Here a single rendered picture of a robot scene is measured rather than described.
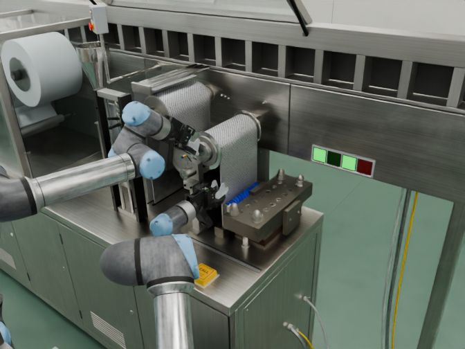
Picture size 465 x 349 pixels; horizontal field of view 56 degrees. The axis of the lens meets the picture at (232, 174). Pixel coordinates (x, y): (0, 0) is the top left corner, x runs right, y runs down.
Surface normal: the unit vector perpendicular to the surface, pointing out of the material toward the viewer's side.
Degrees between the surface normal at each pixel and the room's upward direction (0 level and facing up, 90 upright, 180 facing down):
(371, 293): 0
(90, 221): 0
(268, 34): 90
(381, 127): 90
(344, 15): 90
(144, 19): 90
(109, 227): 0
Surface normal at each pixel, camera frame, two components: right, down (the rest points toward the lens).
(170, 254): 0.07, -0.45
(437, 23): -0.60, 0.40
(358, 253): -0.03, -0.88
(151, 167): 0.61, 0.37
